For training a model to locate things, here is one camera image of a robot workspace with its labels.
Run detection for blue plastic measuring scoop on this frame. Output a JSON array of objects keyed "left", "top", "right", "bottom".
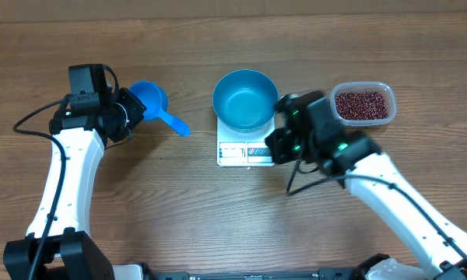
[{"left": 129, "top": 81, "right": 191, "bottom": 137}]

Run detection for clear plastic container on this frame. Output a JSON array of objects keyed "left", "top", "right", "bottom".
[{"left": 329, "top": 82, "right": 397, "bottom": 128}]

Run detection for red adzuki beans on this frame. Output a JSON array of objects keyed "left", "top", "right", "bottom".
[{"left": 335, "top": 91, "right": 388, "bottom": 121}]

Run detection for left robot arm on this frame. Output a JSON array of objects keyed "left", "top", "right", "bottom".
[{"left": 3, "top": 88, "right": 153, "bottom": 279}]

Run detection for white digital kitchen scale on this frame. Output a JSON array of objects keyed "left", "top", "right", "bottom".
[{"left": 216, "top": 117, "right": 275, "bottom": 167}]

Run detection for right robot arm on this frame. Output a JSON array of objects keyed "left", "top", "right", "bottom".
[{"left": 265, "top": 90, "right": 467, "bottom": 279}]

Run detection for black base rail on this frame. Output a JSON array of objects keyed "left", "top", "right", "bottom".
[{"left": 112, "top": 264, "right": 427, "bottom": 280}]

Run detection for blue metal bowl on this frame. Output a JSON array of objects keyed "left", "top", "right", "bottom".
[{"left": 212, "top": 69, "right": 279, "bottom": 131}]

